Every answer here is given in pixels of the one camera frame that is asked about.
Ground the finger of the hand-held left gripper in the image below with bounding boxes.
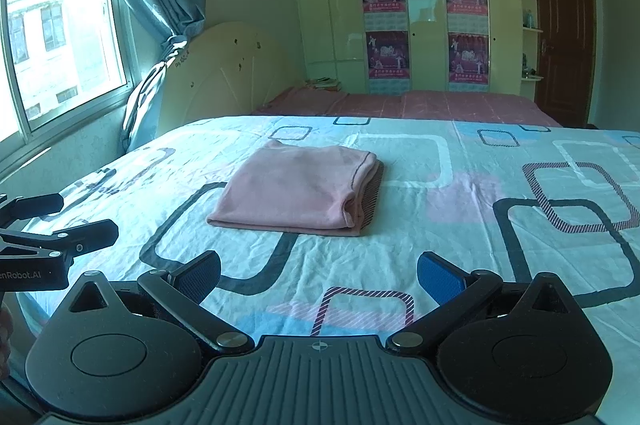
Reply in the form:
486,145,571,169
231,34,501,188
0,218,120,262
0,192,65,229

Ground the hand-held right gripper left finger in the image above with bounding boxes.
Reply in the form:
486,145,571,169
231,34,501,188
67,250,255,354

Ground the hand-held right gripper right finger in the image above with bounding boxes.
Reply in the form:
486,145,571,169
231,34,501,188
386,250,572,352

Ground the pink shirt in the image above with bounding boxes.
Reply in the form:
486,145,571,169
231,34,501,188
206,140,386,238

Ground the person's left hand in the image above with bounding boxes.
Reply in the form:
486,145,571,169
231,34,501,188
0,307,14,378

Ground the patterned light blue bed sheet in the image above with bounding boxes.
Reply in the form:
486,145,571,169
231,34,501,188
15,115,640,425

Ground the pink bed sheet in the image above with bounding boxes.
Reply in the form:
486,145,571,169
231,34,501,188
250,86,563,128

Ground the window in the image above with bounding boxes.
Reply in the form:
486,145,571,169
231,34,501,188
0,0,136,141

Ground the cream bed headboard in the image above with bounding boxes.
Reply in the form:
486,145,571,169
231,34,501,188
159,21,306,136

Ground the stack of books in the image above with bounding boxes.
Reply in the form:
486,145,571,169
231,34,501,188
302,78,343,92

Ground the cream corner shelf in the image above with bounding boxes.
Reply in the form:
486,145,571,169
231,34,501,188
517,0,546,83

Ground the brown wooden door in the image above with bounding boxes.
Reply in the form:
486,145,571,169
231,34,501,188
531,0,598,126

